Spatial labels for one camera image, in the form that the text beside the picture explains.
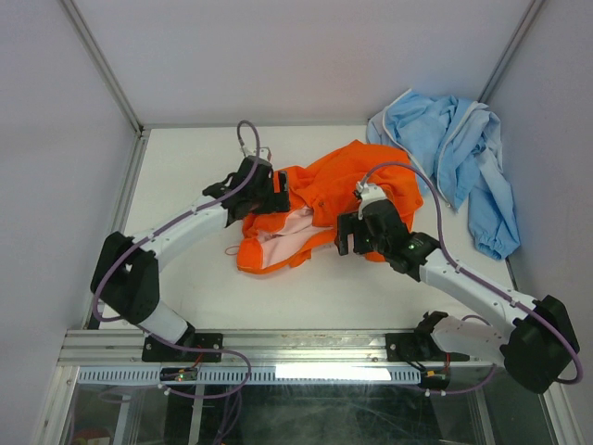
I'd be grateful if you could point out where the orange zip jacket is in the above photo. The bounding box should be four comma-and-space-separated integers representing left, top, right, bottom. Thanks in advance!
236, 140, 410, 274

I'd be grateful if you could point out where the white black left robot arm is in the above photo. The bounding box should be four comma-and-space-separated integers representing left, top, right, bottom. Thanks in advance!
90, 155, 290, 361

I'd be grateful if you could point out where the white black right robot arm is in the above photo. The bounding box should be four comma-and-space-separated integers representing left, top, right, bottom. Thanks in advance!
335, 198, 583, 394

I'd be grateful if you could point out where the light blue zip jacket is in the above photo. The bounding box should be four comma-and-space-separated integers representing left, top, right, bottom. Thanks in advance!
366, 90, 521, 261

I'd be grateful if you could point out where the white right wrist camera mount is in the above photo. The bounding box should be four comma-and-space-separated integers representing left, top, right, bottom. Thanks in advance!
354, 182, 386, 212

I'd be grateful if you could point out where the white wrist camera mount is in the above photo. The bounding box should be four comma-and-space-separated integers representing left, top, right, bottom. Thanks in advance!
354, 182, 386, 212
240, 146, 272, 163

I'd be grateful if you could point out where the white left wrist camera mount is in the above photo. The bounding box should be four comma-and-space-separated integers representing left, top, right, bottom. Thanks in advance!
240, 146, 272, 163

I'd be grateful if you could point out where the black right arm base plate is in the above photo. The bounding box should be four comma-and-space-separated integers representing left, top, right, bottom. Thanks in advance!
385, 332, 470, 362

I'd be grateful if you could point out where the left aluminium corner post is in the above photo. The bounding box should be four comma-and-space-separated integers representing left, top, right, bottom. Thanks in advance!
57, 0, 144, 135

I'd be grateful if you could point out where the aluminium corner post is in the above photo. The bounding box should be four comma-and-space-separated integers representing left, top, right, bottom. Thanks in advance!
57, 0, 144, 135
478, 0, 548, 103

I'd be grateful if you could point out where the white slotted cable duct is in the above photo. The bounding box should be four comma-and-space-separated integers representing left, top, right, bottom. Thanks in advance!
78, 363, 422, 386

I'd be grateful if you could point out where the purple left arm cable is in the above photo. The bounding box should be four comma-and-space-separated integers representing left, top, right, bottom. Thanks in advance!
90, 120, 260, 400

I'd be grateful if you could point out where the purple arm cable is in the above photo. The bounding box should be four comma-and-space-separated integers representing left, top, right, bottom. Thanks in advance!
90, 120, 260, 400
354, 161, 585, 398

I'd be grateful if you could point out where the right aluminium corner post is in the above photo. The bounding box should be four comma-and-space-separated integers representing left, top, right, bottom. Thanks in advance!
478, 0, 548, 103

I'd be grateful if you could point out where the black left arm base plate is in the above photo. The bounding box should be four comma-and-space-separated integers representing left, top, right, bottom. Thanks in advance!
142, 331, 223, 363

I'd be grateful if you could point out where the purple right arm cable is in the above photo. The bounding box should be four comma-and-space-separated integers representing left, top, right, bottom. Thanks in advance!
354, 161, 585, 398

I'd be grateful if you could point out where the aluminium front rail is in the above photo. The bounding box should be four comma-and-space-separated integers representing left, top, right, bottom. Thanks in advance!
58, 329, 413, 366

